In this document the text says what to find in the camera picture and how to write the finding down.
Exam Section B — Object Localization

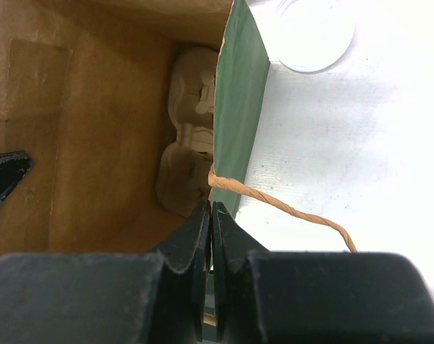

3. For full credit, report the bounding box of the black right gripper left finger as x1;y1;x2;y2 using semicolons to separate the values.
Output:
0;201;210;343

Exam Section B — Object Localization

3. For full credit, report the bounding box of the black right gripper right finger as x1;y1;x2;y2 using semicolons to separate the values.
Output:
212;202;434;343

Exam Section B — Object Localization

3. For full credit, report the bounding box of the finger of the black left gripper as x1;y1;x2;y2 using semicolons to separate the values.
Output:
0;150;34;207

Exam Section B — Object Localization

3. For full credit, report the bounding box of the green brown paper bag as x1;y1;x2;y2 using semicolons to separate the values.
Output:
0;0;357;327

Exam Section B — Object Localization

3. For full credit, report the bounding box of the brown pulp cup carrier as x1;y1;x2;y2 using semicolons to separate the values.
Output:
155;47;218;217

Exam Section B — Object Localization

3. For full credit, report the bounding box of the flat white plastic lid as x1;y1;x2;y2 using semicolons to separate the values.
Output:
275;0;356;73

